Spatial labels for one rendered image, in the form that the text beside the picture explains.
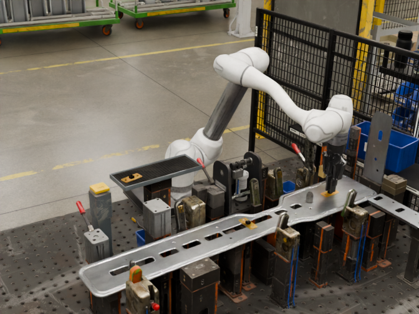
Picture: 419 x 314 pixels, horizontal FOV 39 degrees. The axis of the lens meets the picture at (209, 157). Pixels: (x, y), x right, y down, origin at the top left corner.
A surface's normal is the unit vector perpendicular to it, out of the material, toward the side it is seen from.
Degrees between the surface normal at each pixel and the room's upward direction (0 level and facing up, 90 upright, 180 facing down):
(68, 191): 0
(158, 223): 90
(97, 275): 0
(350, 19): 91
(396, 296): 0
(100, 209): 90
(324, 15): 92
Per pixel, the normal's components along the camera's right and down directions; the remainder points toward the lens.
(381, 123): -0.82, 0.23
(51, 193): 0.03, -0.90
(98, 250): 0.57, 0.37
